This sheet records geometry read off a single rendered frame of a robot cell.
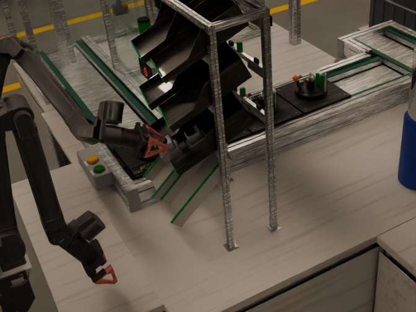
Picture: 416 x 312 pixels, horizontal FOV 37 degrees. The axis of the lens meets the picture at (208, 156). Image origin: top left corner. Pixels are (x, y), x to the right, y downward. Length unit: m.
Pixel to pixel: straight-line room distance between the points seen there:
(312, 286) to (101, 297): 0.68
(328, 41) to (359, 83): 2.52
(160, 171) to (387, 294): 0.90
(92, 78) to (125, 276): 1.33
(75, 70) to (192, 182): 1.37
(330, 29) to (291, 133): 3.16
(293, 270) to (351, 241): 0.24
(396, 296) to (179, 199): 0.80
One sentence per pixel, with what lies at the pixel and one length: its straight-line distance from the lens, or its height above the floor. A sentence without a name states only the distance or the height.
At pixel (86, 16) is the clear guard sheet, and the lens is 3.60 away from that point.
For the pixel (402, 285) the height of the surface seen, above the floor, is 0.74.
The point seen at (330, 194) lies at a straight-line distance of 2.34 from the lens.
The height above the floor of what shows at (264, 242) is 0.86.
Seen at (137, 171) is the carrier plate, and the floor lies 0.97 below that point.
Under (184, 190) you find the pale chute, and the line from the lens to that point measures 2.10.
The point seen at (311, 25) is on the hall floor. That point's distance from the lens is 5.71.
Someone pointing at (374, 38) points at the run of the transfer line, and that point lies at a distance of 3.32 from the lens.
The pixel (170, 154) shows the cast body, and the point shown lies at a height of 1.24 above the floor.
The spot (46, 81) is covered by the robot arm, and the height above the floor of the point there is 1.46.
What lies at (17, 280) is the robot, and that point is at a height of 1.02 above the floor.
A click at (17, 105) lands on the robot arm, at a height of 1.63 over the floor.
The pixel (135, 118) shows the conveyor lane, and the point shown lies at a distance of 2.77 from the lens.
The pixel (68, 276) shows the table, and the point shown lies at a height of 0.86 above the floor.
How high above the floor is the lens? 2.34
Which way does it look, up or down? 35 degrees down
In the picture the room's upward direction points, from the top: 6 degrees counter-clockwise
